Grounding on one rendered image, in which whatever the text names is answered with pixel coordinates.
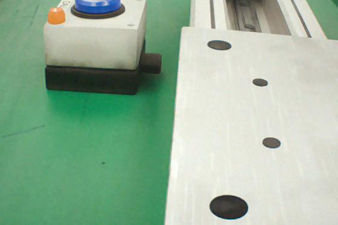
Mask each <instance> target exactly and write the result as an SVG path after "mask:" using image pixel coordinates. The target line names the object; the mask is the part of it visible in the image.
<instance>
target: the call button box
mask: <svg viewBox="0 0 338 225"><path fill-rule="evenodd" d="M58 7H61V8H63V10H64V12H65V18H66V20H65V22H64V23H62V24H49V23H48V21H47V22H46V24H45V26H44V28H43V29H44V34H43V37H44V55H45V64H46V65H47V66H46V68H45V84H46V88H47V89H59V90H75V91H83V92H108V93H124V94H136V93H137V91H138V83H139V79H140V76H141V73H145V74H159V73H161V66H162V55H161V54H160V53H145V34H146V17H147V1H146V0H121V6H120V7H119V8H118V9H116V10H114V11H110V12H106V13H87V12H83V11H79V10H78V9H76V8H75V0H62V1H61V2H60V4H59V5H58Z"/></svg>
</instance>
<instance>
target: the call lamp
mask: <svg viewBox="0 0 338 225"><path fill-rule="evenodd" d="M65 20H66V18H65V12H64V10H63V8H61V7H55V8H51V9H50V10H49V13H48V23H49V24H62V23H64V22H65Z"/></svg>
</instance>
